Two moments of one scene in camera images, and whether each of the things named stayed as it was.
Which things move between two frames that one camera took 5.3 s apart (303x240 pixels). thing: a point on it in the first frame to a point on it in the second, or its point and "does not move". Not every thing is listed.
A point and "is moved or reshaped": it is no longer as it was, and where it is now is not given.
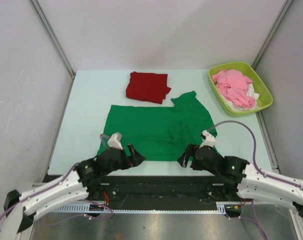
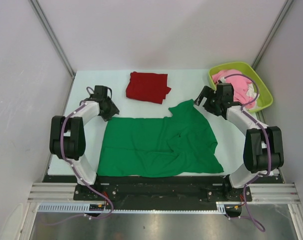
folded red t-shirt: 151,87 does not move
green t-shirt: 161,133 is moved or reshaped
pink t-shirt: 232,86 does not move
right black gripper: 183,160 to 208,93
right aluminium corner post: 281,14 does not move
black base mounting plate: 115,189 does not move
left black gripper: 134,159 to 113,111
